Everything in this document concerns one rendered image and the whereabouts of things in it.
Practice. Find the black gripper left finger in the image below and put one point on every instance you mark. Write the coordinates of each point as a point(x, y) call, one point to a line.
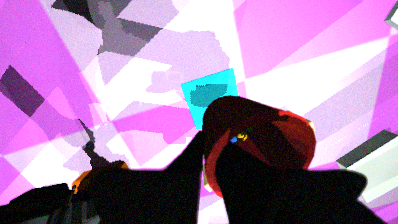
point(175, 188)

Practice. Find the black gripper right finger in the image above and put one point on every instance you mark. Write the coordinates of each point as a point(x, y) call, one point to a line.
point(253, 191)

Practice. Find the beige flat bar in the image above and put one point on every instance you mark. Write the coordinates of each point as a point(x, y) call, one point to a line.
point(204, 176)

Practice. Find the green marble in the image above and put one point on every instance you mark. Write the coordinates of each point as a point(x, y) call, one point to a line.
point(250, 129)

